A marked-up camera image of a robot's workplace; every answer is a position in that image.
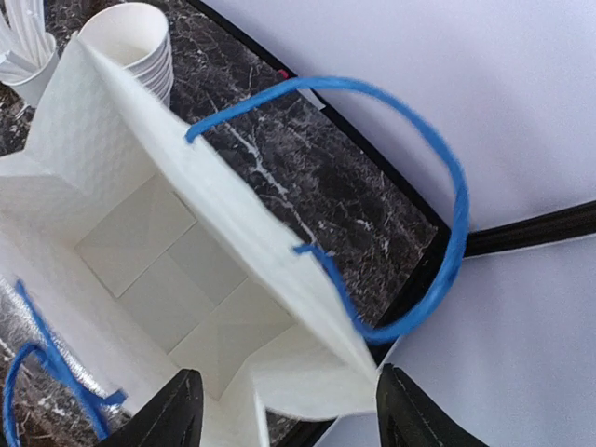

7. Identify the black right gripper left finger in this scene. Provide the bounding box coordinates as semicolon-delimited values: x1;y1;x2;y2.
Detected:
102;369;204;447

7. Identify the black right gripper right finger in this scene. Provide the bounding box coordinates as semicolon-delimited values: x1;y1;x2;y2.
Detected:
376;364;486;447

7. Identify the blue checkered paper bag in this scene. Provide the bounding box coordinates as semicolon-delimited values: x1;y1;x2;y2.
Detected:
0;32;470;447

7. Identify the white cup holding straws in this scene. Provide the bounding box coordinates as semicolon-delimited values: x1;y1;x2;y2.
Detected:
2;33;60;108

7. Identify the stack of white paper cups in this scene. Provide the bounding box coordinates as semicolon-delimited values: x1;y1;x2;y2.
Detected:
79;2;174;105

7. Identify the white wrapped straws bundle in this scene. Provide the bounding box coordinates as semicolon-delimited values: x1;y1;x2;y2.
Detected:
1;0;54;76

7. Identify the black vertical frame post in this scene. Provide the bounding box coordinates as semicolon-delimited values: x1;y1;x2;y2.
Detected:
465;201;595;257

